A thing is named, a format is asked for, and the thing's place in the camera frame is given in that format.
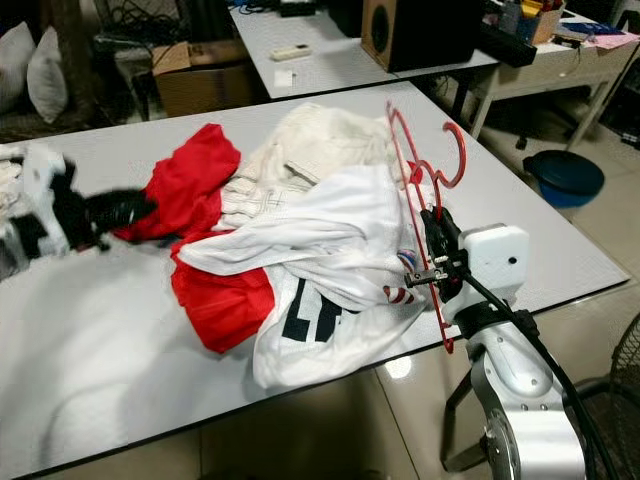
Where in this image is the red plastic hanger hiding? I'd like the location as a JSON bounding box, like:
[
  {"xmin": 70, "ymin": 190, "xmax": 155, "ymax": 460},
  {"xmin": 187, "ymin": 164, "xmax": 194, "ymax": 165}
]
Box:
[{"xmin": 386, "ymin": 100, "xmax": 469, "ymax": 356}]

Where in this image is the plain white shirt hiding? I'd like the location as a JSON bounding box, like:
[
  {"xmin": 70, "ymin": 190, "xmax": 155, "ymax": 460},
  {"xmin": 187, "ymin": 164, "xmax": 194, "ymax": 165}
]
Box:
[{"xmin": 175, "ymin": 163, "xmax": 421, "ymax": 313}]

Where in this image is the white garment with colour print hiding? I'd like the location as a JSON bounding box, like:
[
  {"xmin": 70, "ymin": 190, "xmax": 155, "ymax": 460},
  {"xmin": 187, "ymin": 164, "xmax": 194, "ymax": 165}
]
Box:
[{"xmin": 0, "ymin": 143, "xmax": 29, "ymax": 216}]

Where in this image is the white jersey with black numbers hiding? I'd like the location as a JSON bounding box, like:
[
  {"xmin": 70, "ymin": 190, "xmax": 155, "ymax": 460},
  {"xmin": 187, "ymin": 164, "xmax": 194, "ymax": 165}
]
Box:
[{"xmin": 252, "ymin": 275, "xmax": 426, "ymax": 391}]

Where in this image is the red garment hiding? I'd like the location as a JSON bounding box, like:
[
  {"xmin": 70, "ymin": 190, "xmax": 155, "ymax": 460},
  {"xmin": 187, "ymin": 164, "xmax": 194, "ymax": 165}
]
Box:
[{"xmin": 112, "ymin": 123, "xmax": 276, "ymax": 354}]

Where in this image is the brown cardboard box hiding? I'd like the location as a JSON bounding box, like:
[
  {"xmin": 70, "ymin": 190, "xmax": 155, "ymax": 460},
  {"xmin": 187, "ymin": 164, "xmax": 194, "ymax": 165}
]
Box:
[{"xmin": 153, "ymin": 42, "xmax": 271, "ymax": 119}]

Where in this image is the grey pillow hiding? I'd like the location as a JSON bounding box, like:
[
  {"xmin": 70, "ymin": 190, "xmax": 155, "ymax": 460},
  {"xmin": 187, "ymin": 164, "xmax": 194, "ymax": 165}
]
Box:
[
  {"xmin": 27, "ymin": 27, "xmax": 71, "ymax": 123},
  {"xmin": 0, "ymin": 22, "xmax": 36, "ymax": 111}
]

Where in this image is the cream garment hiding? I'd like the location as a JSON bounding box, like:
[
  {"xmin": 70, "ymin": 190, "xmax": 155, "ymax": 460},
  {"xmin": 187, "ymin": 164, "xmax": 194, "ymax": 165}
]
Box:
[{"xmin": 222, "ymin": 103, "xmax": 396, "ymax": 229}]

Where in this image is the wooden speaker with black front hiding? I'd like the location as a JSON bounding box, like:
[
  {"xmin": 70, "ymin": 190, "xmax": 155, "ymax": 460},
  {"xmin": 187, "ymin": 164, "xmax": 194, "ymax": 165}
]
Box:
[{"xmin": 361, "ymin": 0, "xmax": 491, "ymax": 73}]

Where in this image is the long black device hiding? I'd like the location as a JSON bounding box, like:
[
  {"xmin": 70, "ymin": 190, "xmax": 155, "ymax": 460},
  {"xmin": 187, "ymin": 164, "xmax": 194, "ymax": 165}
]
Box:
[{"xmin": 478, "ymin": 22, "xmax": 539, "ymax": 68}]

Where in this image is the white desk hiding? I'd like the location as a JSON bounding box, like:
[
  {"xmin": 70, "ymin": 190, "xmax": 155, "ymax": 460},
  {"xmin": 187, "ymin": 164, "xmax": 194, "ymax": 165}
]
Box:
[{"xmin": 465, "ymin": 40, "xmax": 640, "ymax": 151}]

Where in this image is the white remote control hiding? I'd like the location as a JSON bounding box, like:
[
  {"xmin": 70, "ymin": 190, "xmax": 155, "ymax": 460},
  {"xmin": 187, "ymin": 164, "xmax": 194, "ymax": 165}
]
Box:
[{"xmin": 269, "ymin": 44, "xmax": 314, "ymax": 63}]

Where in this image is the black floor fan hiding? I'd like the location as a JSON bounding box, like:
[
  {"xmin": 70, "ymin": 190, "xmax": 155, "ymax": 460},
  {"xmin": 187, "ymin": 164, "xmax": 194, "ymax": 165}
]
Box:
[{"xmin": 570, "ymin": 310, "xmax": 640, "ymax": 480}]

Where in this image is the pink paper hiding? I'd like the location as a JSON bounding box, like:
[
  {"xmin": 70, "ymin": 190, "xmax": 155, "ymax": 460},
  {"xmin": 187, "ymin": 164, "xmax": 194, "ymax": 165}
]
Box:
[{"xmin": 585, "ymin": 30, "xmax": 640, "ymax": 51}]

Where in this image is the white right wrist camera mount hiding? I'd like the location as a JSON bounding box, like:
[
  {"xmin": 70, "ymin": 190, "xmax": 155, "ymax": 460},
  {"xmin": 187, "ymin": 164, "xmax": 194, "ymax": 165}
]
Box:
[{"xmin": 460, "ymin": 225, "xmax": 531, "ymax": 306}]

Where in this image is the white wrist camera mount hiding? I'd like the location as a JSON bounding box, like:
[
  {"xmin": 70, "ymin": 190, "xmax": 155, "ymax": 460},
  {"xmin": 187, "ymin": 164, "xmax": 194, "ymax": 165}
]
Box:
[
  {"xmin": 20, "ymin": 145, "xmax": 76, "ymax": 276},
  {"xmin": 460, "ymin": 225, "xmax": 531, "ymax": 306}
]

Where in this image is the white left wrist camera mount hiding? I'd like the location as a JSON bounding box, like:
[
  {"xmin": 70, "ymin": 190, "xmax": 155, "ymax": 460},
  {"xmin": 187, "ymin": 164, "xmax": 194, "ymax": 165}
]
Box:
[{"xmin": 20, "ymin": 145, "xmax": 76, "ymax": 276}]

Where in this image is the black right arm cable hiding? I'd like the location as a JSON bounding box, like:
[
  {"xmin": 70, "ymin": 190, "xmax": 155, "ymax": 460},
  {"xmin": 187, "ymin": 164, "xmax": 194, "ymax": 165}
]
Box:
[{"xmin": 460, "ymin": 270, "xmax": 623, "ymax": 480}]

